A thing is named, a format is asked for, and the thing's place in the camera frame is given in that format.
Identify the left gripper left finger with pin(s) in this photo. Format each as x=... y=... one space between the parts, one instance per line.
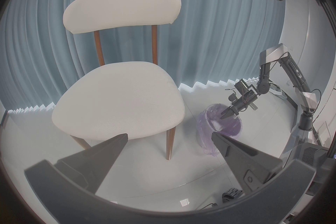
x=99 y=160

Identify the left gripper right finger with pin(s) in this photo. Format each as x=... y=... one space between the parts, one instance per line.
x=244 y=162

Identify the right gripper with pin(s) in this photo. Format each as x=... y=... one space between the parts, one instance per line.
x=244 y=104

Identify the purple plastic bag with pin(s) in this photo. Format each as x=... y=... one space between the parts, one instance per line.
x=231 y=129

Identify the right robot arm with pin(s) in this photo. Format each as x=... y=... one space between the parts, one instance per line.
x=274 y=52

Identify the white trash bin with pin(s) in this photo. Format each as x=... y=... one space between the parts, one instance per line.
x=210 y=144

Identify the white oval object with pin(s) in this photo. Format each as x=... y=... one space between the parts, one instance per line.
x=282 y=94

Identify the white cushioned wooden chair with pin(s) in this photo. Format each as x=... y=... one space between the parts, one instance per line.
x=118 y=112

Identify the pale blue curtain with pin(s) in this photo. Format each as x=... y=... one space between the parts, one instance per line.
x=223 y=20

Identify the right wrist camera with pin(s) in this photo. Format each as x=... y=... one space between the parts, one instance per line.
x=232 y=97

